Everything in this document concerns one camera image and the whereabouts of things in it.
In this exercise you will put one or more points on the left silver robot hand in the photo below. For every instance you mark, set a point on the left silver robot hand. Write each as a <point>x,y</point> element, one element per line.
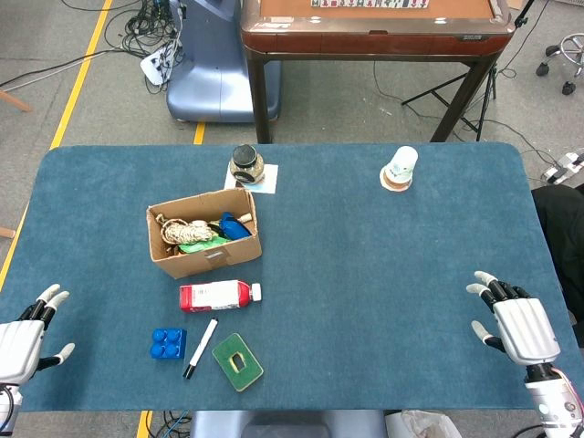
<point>18,347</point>

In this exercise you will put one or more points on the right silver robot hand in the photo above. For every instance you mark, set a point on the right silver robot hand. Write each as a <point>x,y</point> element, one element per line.
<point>524,326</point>

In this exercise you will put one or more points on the blue toy brick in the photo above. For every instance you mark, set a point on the blue toy brick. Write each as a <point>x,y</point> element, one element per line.
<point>168,343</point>

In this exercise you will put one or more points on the black and white marker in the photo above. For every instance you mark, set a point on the black and white marker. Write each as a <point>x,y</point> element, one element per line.
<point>201,347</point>

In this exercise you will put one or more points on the red white plastic bottle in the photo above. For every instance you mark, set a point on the red white plastic bottle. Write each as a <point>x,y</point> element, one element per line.
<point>214,295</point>

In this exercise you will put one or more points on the green yellow sponge with hole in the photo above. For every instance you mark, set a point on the green yellow sponge with hole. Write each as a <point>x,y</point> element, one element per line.
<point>226,353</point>

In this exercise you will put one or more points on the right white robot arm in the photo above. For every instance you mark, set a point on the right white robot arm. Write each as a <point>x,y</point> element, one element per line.
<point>552,401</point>

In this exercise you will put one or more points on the brown cardboard box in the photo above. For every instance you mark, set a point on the brown cardboard box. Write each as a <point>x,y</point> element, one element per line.
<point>214,261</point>

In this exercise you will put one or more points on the black clothing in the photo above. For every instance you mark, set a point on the black clothing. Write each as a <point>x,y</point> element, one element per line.
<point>563,228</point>

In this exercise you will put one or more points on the small wooden foot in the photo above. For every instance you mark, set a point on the small wooden foot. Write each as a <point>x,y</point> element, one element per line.
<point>7,232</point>

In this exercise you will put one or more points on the white plastic bag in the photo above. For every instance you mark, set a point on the white plastic bag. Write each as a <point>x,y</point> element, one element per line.
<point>424,425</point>

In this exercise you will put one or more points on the white red power strip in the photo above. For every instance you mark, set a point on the white red power strip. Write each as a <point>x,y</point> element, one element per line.
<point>563,169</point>

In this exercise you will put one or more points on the blue felt table cover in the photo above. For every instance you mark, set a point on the blue felt table cover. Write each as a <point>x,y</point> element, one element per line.
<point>365,274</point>

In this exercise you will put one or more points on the amber round base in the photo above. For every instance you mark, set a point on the amber round base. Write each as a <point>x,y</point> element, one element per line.
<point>397,184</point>

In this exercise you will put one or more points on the round beige coaster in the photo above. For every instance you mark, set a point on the round beige coaster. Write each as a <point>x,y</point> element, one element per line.
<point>383,182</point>

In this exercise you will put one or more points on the green plastic packet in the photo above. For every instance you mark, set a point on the green plastic packet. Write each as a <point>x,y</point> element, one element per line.
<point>196,248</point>

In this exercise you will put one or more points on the white paper cup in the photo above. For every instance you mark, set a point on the white paper cup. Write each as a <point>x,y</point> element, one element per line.
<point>402,162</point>

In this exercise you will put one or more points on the light wooden leg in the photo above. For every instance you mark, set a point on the light wooden leg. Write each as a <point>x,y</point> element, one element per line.
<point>16,102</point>

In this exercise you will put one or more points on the blue cloth item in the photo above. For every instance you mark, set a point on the blue cloth item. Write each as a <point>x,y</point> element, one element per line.
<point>232,228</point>

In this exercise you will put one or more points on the blue-grey robot torso base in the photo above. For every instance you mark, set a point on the blue-grey robot torso base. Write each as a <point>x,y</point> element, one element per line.
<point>287,425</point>

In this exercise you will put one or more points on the small cork piece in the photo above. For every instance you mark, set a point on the small cork piece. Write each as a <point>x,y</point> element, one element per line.
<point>246,217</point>

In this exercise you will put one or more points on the chrome stool with castors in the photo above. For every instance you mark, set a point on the chrome stool with castors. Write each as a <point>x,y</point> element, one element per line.
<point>572,45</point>

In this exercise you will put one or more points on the glass jar with black lid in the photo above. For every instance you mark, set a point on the glass jar with black lid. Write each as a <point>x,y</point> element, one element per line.
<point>246,166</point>

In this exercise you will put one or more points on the white paper card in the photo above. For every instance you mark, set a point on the white paper card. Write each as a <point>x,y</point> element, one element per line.
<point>270,180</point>

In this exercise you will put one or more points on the black tripod stand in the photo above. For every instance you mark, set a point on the black tripod stand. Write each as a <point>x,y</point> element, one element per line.
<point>520,20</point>

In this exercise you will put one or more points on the white power strip with plugs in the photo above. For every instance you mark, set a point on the white power strip with plugs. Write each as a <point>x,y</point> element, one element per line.
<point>153,66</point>

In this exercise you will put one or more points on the brown mahjong table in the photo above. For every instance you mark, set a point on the brown mahjong table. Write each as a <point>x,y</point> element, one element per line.
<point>365,43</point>

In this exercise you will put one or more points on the face-up mahjong tile row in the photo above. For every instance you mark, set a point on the face-up mahjong tile row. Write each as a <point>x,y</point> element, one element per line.
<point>365,3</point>

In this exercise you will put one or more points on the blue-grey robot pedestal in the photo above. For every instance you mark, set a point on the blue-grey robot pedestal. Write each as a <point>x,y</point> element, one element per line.
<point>214,68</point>

